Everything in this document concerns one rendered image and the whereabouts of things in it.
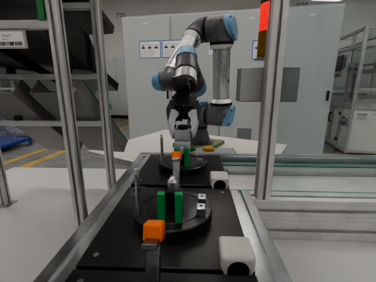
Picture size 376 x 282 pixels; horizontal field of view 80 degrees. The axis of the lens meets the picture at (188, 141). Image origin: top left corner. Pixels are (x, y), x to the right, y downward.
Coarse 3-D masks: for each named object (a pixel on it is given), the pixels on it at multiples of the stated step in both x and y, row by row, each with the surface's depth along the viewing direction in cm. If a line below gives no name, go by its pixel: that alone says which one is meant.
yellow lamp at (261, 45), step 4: (260, 32) 45; (264, 32) 44; (260, 36) 45; (264, 36) 44; (260, 40) 45; (264, 40) 44; (260, 44) 45; (264, 44) 44; (260, 48) 45; (264, 48) 45; (260, 52) 45; (264, 52) 45; (260, 56) 46; (264, 56) 45
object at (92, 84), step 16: (0, 0) 45; (16, 0) 44; (32, 0) 43; (0, 16) 44; (16, 16) 43; (32, 16) 42; (64, 16) 46; (32, 32) 43; (48, 32) 43; (80, 32) 51; (32, 48) 48; (48, 48) 48; (80, 48) 51; (48, 64) 55; (80, 64) 53; (80, 80) 63; (96, 80) 62; (112, 80) 65
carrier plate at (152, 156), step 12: (156, 156) 76; (204, 156) 76; (216, 156) 76; (144, 168) 65; (156, 168) 65; (216, 168) 65; (144, 180) 57; (156, 180) 57; (180, 180) 57; (192, 180) 57; (204, 180) 57
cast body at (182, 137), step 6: (180, 126) 62; (186, 126) 62; (174, 132) 61; (180, 132) 61; (186, 132) 61; (174, 138) 62; (180, 138) 61; (186, 138) 61; (174, 144) 61; (180, 144) 61; (186, 144) 61; (180, 150) 59
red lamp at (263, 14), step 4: (264, 4) 43; (268, 4) 43; (260, 8) 45; (264, 8) 43; (268, 8) 43; (260, 12) 45; (264, 12) 43; (260, 16) 45; (264, 16) 44; (260, 20) 45; (264, 20) 44; (260, 24) 45; (264, 24) 44; (260, 28) 45; (264, 28) 44
